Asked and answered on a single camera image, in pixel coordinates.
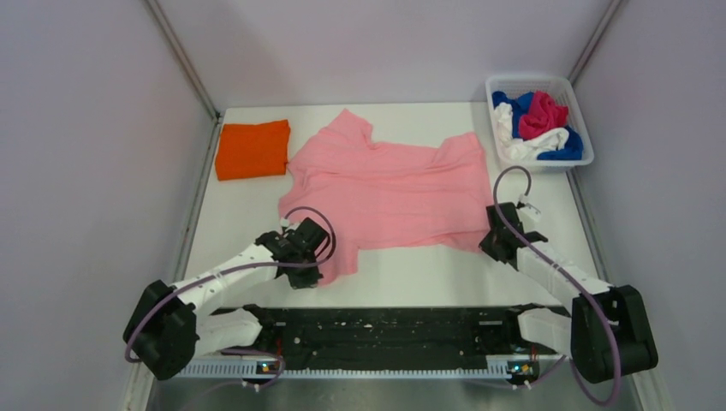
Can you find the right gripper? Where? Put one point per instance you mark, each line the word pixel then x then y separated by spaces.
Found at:
pixel 486 246

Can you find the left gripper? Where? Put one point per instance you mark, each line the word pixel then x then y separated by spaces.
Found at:
pixel 310 280

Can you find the pink t shirt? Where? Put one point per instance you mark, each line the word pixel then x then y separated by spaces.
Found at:
pixel 380 195

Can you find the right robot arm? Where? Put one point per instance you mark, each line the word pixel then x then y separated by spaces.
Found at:
pixel 605 330

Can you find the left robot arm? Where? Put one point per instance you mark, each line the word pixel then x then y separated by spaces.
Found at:
pixel 173 324

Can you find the white t shirt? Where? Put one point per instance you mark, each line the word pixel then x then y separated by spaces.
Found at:
pixel 519 149

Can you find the folded orange t shirt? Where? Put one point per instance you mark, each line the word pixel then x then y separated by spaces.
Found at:
pixel 253 150

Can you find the magenta t shirt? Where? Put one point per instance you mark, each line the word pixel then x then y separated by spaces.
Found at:
pixel 543 114

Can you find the blue t shirt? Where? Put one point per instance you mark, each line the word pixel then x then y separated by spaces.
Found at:
pixel 573 149

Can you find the white plastic basket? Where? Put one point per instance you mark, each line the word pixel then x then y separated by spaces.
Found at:
pixel 515 85

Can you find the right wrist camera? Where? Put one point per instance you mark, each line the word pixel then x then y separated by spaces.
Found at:
pixel 529 212

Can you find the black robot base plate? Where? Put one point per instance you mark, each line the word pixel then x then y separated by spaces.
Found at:
pixel 389 338

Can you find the white cable duct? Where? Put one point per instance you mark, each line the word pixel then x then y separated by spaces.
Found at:
pixel 260 367

